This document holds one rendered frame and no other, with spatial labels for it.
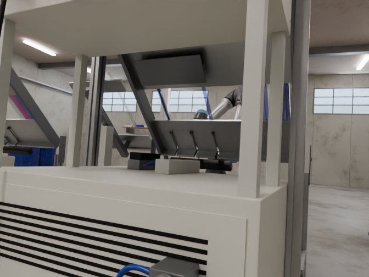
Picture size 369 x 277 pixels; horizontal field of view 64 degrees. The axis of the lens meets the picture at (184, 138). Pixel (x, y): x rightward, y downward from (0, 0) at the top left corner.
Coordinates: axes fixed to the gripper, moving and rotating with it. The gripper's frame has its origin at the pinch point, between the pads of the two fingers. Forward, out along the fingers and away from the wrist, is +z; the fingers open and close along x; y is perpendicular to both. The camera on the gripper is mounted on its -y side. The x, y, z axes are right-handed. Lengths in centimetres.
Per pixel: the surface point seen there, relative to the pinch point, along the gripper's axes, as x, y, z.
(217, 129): -24.6, -17.7, 4.5
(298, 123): -62, -46, 36
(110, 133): 34.4, -17.2, 9.1
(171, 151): 3.0, -3.7, 6.3
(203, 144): -15.6, -8.0, 4.5
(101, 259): -31, -55, 88
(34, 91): 929, 303, -589
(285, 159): -54, -4, 7
